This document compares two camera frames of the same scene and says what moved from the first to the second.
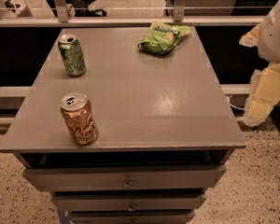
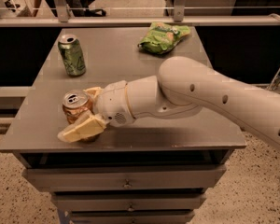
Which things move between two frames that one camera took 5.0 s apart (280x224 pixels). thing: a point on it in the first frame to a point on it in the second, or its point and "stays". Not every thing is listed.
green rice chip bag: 161,37 stays
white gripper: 275,36 to 113,103
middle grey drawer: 127,202 stays
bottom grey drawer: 131,217 stays
